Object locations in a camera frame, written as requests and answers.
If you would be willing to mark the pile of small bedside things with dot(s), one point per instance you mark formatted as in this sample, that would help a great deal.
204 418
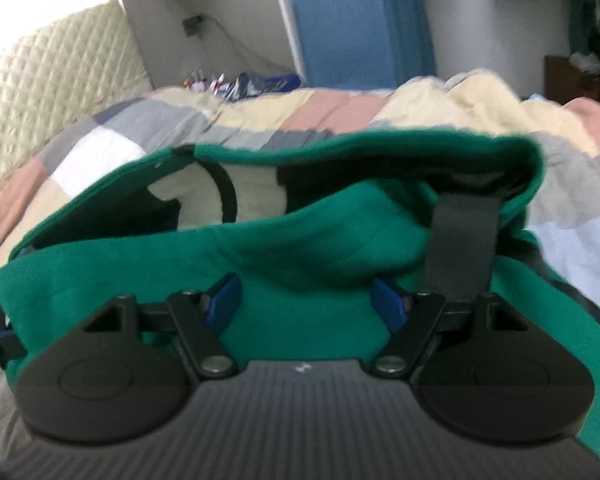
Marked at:
250 84

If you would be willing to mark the black wall socket charger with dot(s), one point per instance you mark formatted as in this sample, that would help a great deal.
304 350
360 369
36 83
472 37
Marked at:
193 25

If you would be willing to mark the blue padded board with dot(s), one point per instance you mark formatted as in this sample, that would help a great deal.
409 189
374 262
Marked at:
345 30

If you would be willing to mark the white cloth bundle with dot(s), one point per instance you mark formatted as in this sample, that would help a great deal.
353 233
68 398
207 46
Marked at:
587 62

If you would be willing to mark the cream quilted headboard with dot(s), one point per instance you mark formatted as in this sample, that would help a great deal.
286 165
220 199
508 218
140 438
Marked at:
55 85

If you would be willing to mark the patchwork blanket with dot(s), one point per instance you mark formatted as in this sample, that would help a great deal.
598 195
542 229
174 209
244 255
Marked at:
130 120

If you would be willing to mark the dark wooden nightstand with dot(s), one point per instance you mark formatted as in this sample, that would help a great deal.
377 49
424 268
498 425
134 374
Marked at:
570 85

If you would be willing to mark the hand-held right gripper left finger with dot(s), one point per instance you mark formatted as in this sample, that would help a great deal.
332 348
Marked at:
225 302

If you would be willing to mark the green hoodie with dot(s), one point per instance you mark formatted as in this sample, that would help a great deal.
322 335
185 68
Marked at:
305 260

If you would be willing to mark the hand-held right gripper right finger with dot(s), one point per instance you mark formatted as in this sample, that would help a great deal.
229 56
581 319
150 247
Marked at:
389 306

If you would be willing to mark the cream fleece blanket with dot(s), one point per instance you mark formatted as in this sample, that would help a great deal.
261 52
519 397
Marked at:
480 105

